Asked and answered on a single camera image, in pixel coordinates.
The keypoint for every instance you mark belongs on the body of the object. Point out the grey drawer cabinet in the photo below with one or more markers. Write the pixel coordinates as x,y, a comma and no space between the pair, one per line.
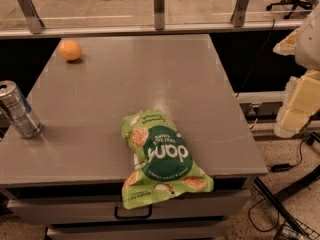
86,212

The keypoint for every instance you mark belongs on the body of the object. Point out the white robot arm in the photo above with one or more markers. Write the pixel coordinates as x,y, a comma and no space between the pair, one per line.
307,47

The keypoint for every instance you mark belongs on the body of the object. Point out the metal glass railing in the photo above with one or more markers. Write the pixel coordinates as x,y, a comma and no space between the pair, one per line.
62,18

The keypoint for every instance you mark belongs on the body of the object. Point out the black drawer handle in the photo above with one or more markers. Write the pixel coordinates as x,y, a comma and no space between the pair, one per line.
143,214

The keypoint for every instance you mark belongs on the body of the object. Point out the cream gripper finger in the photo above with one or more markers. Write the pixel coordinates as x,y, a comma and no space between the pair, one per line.
301,101
287,45

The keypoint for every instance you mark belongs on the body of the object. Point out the green rice chip bag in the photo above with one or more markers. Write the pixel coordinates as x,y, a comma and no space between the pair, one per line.
163,165

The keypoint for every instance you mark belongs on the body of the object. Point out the orange fruit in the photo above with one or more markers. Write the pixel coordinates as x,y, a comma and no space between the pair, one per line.
70,50

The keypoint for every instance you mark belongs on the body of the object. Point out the black wire basket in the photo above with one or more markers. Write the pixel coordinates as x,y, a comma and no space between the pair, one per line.
287,232

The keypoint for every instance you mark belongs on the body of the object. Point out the silver redbull can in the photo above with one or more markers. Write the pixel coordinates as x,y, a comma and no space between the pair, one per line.
17,110

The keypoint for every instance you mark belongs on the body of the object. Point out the black metal stand leg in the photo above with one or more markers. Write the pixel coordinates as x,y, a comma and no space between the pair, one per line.
276,199

